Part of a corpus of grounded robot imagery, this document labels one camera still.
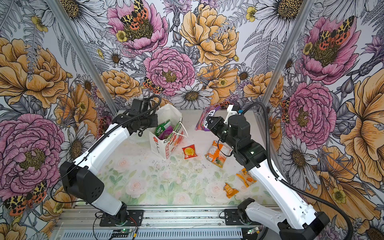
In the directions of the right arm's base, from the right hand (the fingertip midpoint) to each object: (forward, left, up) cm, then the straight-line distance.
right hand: (205, 123), depth 65 cm
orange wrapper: (-10, -24, -36) cm, 44 cm away
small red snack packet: (+7, +8, -35) cm, 37 cm away
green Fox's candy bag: (+17, +26, -22) cm, 38 cm away
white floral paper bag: (+1, +21, -22) cm, 30 cm away
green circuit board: (-34, +41, -38) cm, 65 cm away
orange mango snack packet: (+4, -9, -34) cm, 35 cm away
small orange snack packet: (-18, -14, -36) cm, 43 cm away
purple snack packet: (+15, +22, -25) cm, 37 cm away
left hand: (+12, +26, -14) cm, 32 cm away
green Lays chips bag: (+8, +13, -12) cm, 19 cm away
